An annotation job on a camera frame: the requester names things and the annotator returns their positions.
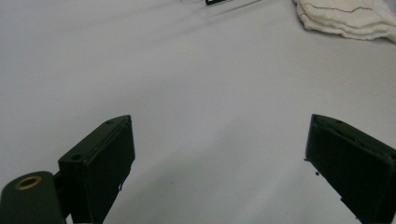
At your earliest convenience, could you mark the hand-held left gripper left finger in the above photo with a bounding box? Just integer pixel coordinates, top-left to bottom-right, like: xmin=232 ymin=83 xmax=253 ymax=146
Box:
xmin=57 ymin=114 xmax=136 ymax=224

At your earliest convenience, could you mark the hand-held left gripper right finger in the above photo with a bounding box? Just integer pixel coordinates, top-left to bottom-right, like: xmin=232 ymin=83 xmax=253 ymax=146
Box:
xmin=304 ymin=113 xmax=396 ymax=224

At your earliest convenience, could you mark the white towel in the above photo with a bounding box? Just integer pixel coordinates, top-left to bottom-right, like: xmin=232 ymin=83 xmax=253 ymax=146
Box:
xmin=291 ymin=0 xmax=396 ymax=44

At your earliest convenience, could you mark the white table cover sheet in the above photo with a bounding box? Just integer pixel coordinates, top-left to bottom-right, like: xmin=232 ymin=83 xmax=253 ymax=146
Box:
xmin=0 ymin=0 xmax=396 ymax=224

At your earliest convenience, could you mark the black wire rack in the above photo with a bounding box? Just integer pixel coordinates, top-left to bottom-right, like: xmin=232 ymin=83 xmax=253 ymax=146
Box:
xmin=205 ymin=0 xmax=234 ymax=7

